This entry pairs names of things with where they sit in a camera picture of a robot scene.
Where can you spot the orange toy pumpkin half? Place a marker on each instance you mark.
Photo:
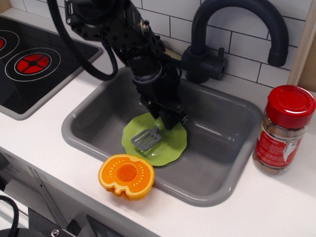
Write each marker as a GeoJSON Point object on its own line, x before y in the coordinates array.
{"type": "Point", "coordinates": [127, 176]}

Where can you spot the grey sink basin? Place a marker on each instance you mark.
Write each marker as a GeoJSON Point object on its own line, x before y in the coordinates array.
{"type": "Point", "coordinates": [221, 133]}

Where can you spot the green handled grey spatula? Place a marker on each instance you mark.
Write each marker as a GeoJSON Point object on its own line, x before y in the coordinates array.
{"type": "Point", "coordinates": [146, 139]}

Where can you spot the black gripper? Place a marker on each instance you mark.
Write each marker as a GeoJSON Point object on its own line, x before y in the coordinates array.
{"type": "Point", "coordinates": [158, 83]}

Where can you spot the red lidded spice jar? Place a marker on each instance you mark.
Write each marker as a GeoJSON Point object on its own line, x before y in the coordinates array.
{"type": "Point", "coordinates": [288, 113]}

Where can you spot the dark grey faucet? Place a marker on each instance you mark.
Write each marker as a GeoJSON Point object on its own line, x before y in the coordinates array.
{"type": "Point", "coordinates": [201, 65]}

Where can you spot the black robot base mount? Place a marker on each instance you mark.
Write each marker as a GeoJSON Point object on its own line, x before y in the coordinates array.
{"type": "Point", "coordinates": [16, 222]}

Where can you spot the green toy avocado half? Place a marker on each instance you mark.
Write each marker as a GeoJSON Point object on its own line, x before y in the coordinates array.
{"type": "Point", "coordinates": [173, 54]}

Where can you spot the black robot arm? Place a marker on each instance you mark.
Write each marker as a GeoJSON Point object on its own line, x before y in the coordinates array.
{"type": "Point", "coordinates": [119, 25]}

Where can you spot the green scalloped plate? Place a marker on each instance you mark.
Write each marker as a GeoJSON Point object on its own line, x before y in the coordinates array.
{"type": "Point", "coordinates": [169, 149]}

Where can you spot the black toy stovetop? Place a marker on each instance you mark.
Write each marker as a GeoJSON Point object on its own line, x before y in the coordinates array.
{"type": "Point", "coordinates": [35, 65]}

